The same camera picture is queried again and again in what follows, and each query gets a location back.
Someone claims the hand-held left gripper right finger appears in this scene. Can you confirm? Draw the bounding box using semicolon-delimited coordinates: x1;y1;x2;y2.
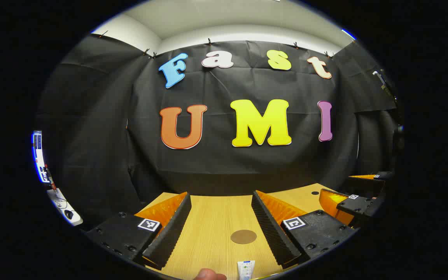
250;190;359;270

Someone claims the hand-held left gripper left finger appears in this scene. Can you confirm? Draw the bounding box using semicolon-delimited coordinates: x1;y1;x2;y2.
85;191;192;271

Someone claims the round brown coaster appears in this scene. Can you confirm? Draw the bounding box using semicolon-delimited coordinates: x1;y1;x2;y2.
230;229;257;245

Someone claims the white toothpaste tube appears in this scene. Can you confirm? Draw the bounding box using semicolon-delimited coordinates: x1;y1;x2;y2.
237;260;256;280

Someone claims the wooden desktop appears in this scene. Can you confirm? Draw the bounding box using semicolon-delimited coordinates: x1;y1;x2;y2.
134;183;359;280

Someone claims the black backdrop cloth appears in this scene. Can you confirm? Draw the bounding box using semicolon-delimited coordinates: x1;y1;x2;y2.
35;33;403;230

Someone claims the white side table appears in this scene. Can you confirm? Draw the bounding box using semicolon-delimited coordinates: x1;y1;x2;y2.
47;188;83;227

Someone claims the computer monitor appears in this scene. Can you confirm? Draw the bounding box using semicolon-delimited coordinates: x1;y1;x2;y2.
32;130;51;184

